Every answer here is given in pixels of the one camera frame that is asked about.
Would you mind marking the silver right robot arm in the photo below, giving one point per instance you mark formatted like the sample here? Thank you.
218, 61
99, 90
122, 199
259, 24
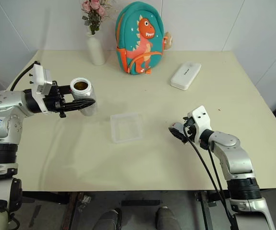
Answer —
233, 155

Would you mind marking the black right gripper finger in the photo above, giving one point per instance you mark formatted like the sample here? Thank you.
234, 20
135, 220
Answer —
185, 121
182, 138

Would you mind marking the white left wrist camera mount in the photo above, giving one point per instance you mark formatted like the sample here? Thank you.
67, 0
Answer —
39, 74

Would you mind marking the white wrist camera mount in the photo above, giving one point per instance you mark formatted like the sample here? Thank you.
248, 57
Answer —
201, 118
39, 74

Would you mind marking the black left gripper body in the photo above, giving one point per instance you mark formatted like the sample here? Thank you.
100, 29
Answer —
53, 101

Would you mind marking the white ceramic vase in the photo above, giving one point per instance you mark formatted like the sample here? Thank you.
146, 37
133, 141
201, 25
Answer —
95, 50

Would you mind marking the teal dinosaur backpack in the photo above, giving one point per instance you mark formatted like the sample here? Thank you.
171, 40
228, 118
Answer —
139, 40

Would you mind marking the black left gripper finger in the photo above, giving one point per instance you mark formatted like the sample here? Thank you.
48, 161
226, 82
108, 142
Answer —
64, 89
80, 105

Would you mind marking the pink flower bouquet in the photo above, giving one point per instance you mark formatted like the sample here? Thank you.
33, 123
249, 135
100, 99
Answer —
94, 16

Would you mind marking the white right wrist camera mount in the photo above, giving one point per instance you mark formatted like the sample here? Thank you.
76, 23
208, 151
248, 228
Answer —
201, 118

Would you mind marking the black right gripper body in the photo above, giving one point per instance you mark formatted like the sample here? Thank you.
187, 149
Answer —
192, 131

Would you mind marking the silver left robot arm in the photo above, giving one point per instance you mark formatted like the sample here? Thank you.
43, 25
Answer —
5, 112

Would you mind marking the white rectangular case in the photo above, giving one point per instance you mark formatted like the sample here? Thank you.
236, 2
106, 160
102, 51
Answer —
185, 75

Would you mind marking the dark grey rounded shape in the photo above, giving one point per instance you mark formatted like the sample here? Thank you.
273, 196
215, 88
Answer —
167, 218
109, 219

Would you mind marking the beige plush pendant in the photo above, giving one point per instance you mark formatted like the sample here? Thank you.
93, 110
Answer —
168, 39

